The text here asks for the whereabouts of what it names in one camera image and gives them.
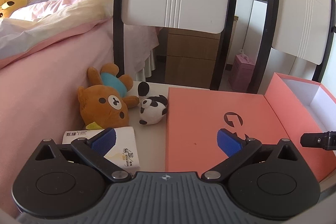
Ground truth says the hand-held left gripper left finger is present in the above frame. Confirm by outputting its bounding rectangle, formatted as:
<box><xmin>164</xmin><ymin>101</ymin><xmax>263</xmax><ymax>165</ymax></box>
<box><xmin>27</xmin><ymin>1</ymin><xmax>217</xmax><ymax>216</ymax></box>
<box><xmin>34</xmin><ymin>127</ymin><xmax>132</xmax><ymax>183</ymax></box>

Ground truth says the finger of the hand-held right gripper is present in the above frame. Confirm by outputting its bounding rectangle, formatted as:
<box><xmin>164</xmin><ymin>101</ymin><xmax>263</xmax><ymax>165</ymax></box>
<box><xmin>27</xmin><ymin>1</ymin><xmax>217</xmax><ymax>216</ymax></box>
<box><xmin>301</xmin><ymin>130</ymin><xmax>336</xmax><ymax>150</ymax></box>

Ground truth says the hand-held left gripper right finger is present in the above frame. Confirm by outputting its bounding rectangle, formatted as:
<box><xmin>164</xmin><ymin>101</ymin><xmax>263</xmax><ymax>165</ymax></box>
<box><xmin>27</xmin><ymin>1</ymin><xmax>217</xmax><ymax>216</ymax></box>
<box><xmin>201</xmin><ymin>128</ymin><xmax>302</xmax><ymax>184</ymax></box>

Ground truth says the white tissue box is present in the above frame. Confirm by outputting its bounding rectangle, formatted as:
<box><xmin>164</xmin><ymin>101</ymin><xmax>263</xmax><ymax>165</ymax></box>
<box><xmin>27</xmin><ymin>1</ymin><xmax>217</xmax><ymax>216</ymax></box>
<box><xmin>62</xmin><ymin>126</ymin><xmax>141</xmax><ymax>172</ymax></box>

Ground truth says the brown teddy bear plush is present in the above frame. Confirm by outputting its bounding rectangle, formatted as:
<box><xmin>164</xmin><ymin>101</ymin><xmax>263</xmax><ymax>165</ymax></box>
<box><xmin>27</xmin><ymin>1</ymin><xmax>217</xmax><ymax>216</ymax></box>
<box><xmin>77</xmin><ymin>63</ymin><xmax>139</xmax><ymax>130</ymax></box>

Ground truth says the salmon box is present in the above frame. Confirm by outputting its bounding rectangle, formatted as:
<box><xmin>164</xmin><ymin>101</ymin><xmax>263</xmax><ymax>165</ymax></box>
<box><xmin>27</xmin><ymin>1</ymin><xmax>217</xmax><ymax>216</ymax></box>
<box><xmin>264</xmin><ymin>72</ymin><xmax>336</xmax><ymax>182</ymax></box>

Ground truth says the black and white panda plush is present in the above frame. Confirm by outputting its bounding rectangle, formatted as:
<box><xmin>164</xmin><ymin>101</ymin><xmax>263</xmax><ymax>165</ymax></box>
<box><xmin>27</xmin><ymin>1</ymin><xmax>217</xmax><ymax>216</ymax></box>
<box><xmin>138</xmin><ymin>81</ymin><xmax>168</xmax><ymax>125</ymax></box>

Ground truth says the salmon box lid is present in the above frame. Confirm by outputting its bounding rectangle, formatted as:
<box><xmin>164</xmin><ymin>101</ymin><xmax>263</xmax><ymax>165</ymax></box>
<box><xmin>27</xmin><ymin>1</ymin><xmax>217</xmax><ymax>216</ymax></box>
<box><xmin>165</xmin><ymin>87</ymin><xmax>300</xmax><ymax>173</ymax></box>

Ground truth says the pink gift bag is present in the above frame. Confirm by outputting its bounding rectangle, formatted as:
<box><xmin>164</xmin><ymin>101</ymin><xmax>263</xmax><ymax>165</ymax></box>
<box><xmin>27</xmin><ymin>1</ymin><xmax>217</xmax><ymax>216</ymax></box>
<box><xmin>228</xmin><ymin>49</ymin><xmax>256</xmax><ymax>92</ymax></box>

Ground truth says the pink bed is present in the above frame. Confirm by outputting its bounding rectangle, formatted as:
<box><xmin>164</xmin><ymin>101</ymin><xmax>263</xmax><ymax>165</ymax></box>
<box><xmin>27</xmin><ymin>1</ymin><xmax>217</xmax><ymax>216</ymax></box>
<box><xmin>0</xmin><ymin>17</ymin><xmax>159</xmax><ymax>214</ymax></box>

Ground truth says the wooden nightstand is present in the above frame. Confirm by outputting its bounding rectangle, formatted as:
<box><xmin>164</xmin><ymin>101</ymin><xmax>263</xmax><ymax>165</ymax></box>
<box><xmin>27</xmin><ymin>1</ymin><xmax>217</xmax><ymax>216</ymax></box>
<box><xmin>157</xmin><ymin>27</ymin><xmax>221</xmax><ymax>84</ymax></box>

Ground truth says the pastel quilt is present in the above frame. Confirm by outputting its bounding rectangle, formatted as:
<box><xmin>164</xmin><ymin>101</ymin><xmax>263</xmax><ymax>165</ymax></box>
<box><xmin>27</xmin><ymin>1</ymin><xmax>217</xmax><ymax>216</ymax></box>
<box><xmin>0</xmin><ymin>0</ymin><xmax>114</xmax><ymax>68</ymax></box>

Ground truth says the yellow plush toy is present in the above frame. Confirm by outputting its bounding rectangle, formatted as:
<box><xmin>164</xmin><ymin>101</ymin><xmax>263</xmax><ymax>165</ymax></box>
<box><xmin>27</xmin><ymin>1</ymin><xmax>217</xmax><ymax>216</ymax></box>
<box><xmin>0</xmin><ymin>0</ymin><xmax>28</xmax><ymax>19</ymax></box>

